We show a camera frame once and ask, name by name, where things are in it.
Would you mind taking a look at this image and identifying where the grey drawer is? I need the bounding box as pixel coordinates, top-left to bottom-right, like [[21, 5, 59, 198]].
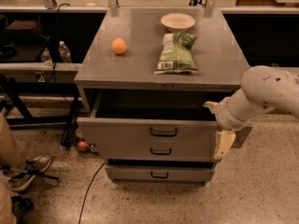
[[103, 146, 216, 162], [106, 165, 215, 183], [78, 89, 228, 157]]

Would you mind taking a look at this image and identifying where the black floor cable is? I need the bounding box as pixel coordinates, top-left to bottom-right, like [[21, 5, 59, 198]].
[[78, 161, 107, 224]]

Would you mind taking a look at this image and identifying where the grey middle drawer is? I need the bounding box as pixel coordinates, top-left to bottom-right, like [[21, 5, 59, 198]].
[[103, 146, 216, 162]]

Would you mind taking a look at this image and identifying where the green chip bag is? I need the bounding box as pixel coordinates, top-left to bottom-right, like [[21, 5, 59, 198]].
[[154, 32, 198, 75]]

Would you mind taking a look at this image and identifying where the red can on floor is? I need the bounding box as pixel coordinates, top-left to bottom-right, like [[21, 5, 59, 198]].
[[77, 141, 89, 152]]

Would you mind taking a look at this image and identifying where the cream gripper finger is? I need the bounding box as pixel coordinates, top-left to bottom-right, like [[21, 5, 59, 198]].
[[214, 131, 235, 160], [203, 101, 219, 114]]

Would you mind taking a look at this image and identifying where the orange fruit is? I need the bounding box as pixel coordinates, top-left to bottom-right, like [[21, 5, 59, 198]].
[[111, 38, 127, 55]]

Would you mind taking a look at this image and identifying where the grey metal drawer cabinet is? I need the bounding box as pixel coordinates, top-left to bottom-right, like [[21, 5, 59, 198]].
[[74, 7, 250, 187]]

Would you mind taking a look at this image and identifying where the black table leg frame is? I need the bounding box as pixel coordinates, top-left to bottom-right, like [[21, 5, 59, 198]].
[[0, 75, 79, 147]]

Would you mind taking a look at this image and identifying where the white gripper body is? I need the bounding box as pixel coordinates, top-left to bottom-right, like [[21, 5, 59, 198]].
[[215, 97, 249, 132]]

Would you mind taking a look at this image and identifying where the black chair caster base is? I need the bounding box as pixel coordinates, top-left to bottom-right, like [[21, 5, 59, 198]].
[[11, 196, 34, 212]]

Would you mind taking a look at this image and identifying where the clear water bottle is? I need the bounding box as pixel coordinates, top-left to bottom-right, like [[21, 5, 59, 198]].
[[58, 41, 73, 68], [41, 48, 53, 69]]

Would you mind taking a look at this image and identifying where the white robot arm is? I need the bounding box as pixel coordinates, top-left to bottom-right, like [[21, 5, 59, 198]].
[[203, 65, 299, 160]]

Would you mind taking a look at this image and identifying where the grey bottom drawer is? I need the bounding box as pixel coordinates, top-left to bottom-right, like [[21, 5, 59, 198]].
[[106, 165, 215, 183]]

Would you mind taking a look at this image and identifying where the grey top drawer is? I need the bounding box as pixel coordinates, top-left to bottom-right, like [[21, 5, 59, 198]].
[[78, 89, 228, 157]]

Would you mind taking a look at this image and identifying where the grey sneaker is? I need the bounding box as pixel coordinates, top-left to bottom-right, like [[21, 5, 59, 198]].
[[8, 153, 54, 193]]

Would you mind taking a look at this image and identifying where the beige shallow bowl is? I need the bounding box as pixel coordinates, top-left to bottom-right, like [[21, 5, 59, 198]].
[[161, 13, 195, 33]]

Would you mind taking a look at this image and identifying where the khaki trouser leg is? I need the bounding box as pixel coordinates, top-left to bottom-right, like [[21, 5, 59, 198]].
[[0, 115, 26, 224]]

